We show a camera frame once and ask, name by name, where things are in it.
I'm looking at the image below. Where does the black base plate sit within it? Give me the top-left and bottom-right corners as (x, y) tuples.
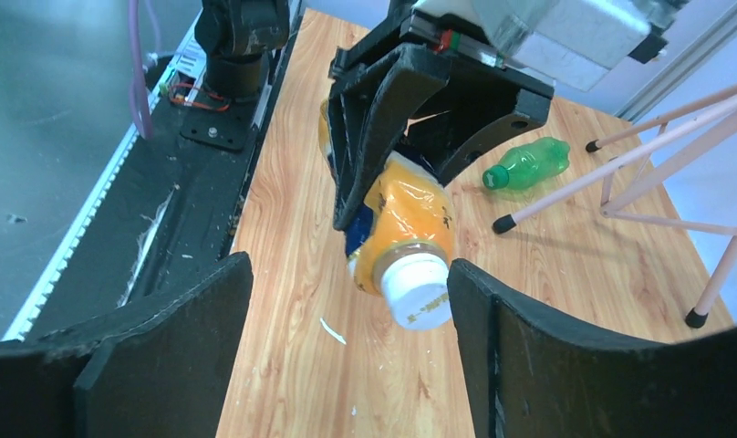
(4, 3), (302, 340)

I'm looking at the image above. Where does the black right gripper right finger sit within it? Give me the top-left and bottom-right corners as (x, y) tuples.
(448, 258), (737, 437)

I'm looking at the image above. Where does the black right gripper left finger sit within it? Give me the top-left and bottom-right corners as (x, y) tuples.
(0, 252), (254, 437)

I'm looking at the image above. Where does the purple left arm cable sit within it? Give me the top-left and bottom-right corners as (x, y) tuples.
(128, 0), (164, 141)

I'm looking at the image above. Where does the white bottle cap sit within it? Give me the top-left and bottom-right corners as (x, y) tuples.
(379, 252), (452, 331)

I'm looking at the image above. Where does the green plastic bottle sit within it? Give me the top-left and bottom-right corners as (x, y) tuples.
(482, 137), (570, 191)

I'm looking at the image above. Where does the pink music stand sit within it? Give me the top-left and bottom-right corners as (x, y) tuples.
(492, 83), (737, 329)

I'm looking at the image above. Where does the yellow blue milk tea bottle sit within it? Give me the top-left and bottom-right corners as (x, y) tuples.
(317, 99), (455, 332)

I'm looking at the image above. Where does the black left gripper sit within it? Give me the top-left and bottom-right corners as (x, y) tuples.
(329, 5), (554, 231)

